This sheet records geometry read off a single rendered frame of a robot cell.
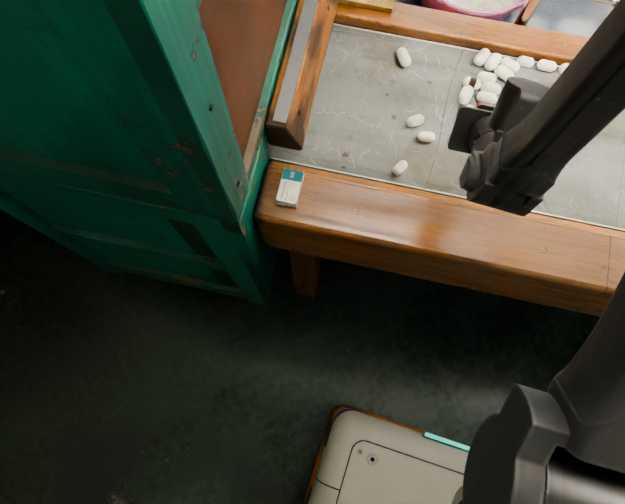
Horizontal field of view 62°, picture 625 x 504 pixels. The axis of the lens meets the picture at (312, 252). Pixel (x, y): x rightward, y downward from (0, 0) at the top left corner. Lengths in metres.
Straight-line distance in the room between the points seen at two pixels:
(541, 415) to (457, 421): 1.32
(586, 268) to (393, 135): 0.39
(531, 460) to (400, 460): 1.00
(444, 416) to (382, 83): 1.00
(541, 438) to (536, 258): 0.62
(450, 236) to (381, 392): 0.81
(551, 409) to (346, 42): 0.84
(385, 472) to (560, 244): 0.68
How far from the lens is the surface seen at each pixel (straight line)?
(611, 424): 0.32
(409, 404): 1.61
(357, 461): 1.31
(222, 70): 0.62
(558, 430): 0.32
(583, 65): 0.49
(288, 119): 0.83
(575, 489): 0.34
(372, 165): 0.93
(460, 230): 0.89
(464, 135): 0.78
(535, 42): 1.10
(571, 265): 0.94
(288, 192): 0.86
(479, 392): 1.66
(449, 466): 1.35
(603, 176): 1.05
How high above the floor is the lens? 1.58
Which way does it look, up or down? 75 degrees down
